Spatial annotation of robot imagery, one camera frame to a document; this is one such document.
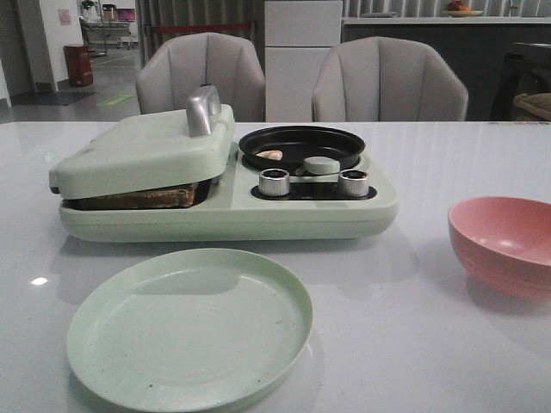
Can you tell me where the pink bowl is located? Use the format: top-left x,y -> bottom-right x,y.
448,196 -> 550,302

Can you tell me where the pale shrimp piece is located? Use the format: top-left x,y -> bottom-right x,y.
256,150 -> 283,161

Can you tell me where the right beige upholstered chair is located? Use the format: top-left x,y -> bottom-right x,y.
312,37 -> 468,122

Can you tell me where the grey kitchen counter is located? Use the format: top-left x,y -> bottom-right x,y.
342,16 -> 550,120

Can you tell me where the mint green sandwich maker lid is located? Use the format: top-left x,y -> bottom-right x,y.
49,84 -> 235,200

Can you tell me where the fruit bowl on counter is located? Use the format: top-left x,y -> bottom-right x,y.
443,0 -> 483,17

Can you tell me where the black round frying pan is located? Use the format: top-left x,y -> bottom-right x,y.
238,126 -> 366,176

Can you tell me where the red bin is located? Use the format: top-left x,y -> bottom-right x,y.
64,45 -> 93,86

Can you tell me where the silver control knob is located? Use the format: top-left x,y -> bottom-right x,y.
337,170 -> 369,198
258,169 -> 290,197

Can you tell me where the bread slice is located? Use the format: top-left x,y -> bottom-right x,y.
63,181 -> 210,211

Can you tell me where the left silver control knob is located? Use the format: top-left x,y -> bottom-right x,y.
258,169 -> 290,197

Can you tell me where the right silver control knob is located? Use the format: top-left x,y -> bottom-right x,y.
337,170 -> 369,198

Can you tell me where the left beige upholstered chair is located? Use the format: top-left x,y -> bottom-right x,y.
136,33 -> 266,122

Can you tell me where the mint green breakfast maker base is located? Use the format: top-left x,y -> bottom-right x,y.
59,143 -> 399,243

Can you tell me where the white cabinet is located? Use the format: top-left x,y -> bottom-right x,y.
264,1 -> 344,122

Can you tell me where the mint green round plate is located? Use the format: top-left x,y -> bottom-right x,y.
66,249 -> 313,412

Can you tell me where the beige upholstered chair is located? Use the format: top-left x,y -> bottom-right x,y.
312,37 -> 468,122
136,33 -> 266,122

